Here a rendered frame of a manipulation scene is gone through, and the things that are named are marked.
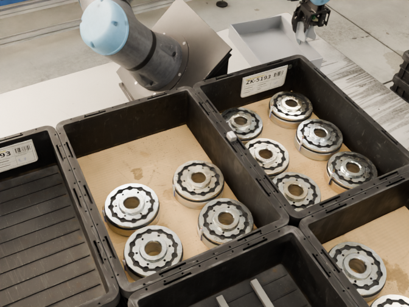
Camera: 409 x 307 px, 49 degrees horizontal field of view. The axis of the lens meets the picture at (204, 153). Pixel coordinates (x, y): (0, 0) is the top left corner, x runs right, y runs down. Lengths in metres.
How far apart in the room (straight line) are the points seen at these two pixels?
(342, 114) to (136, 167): 0.47
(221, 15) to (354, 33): 0.88
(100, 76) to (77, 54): 1.37
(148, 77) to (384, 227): 0.65
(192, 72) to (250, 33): 0.52
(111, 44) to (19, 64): 1.74
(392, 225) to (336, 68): 0.70
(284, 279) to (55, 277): 0.40
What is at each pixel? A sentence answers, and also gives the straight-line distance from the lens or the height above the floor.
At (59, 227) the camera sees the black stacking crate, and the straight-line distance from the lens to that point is 0.89.
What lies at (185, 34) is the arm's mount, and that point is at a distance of 1.20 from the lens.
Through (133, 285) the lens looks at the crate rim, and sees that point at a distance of 0.69.
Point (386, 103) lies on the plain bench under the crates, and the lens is 1.44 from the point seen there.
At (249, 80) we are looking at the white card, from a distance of 1.05.
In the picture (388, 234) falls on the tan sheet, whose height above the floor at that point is 0.83.
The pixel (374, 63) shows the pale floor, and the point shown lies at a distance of 2.91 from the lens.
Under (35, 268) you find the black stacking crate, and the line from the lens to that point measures 0.85.
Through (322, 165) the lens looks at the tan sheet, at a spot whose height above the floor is 0.83.
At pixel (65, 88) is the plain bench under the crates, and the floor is 0.70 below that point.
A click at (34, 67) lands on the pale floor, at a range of 2.72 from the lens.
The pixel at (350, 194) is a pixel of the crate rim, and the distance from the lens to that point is 0.83.
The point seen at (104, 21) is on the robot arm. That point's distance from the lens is 1.06.
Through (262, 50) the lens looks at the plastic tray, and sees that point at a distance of 1.53.
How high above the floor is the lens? 1.54
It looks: 47 degrees down
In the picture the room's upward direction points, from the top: 4 degrees clockwise
